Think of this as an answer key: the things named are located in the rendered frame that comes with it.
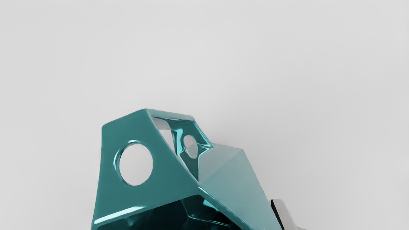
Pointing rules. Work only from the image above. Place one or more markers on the teal faceted mug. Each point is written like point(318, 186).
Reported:
point(166, 179)

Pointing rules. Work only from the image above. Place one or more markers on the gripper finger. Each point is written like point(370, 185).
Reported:
point(284, 214)

